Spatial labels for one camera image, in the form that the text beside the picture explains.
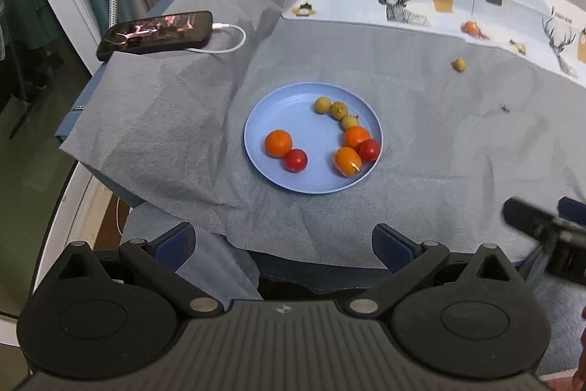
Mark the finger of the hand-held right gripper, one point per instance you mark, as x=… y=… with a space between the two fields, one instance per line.
x=526 y=213
x=573 y=206

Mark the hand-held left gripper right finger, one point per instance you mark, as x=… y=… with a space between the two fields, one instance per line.
x=394 y=246

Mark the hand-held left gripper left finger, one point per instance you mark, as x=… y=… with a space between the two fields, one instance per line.
x=177 y=240

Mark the orange tomato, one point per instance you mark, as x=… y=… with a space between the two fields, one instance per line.
x=346 y=161

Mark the red cherry tomato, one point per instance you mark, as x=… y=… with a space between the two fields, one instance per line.
x=295 y=160
x=369 y=149

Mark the small orange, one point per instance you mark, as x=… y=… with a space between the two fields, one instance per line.
x=356 y=137
x=470 y=27
x=278 y=143

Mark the yellow-brown longan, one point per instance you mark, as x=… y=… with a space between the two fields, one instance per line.
x=350 y=121
x=322 y=105
x=459 y=64
x=339 y=109

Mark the blue round plate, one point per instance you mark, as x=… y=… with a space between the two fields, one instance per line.
x=302 y=120

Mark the person's right forearm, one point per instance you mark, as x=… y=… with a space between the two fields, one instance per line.
x=580 y=370

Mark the blue bed sheet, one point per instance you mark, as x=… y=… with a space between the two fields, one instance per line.
x=316 y=269

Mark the black smartphone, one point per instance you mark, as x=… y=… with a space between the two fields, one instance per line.
x=155 y=31

